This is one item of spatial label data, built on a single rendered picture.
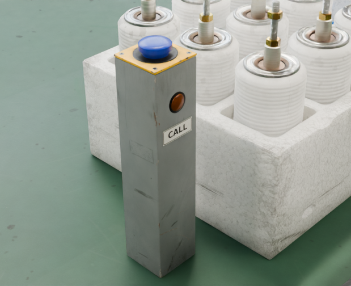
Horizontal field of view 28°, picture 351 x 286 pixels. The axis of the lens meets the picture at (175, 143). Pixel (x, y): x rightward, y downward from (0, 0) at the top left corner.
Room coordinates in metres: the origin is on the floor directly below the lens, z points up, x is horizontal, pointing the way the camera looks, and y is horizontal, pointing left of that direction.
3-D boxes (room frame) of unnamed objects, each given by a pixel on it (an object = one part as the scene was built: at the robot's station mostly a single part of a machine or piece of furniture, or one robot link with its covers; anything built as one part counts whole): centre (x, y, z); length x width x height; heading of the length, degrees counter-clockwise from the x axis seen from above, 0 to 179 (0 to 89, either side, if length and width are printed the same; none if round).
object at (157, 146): (0.76, 0.02, 0.16); 0.07 x 0.07 x 0.31; 45
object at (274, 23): (0.85, -0.13, 0.30); 0.01 x 0.01 x 0.08
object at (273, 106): (0.85, -0.13, 0.16); 0.10 x 0.10 x 0.18
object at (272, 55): (0.85, -0.13, 0.26); 0.02 x 0.02 x 0.03
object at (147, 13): (1.02, 0.04, 0.26); 0.02 x 0.02 x 0.03
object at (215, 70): (0.93, -0.05, 0.16); 0.10 x 0.10 x 0.18
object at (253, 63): (0.85, -0.13, 0.25); 0.08 x 0.08 x 0.01
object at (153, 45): (0.76, 0.02, 0.32); 0.04 x 0.04 x 0.02
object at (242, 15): (1.02, -0.13, 0.25); 0.08 x 0.08 x 0.01
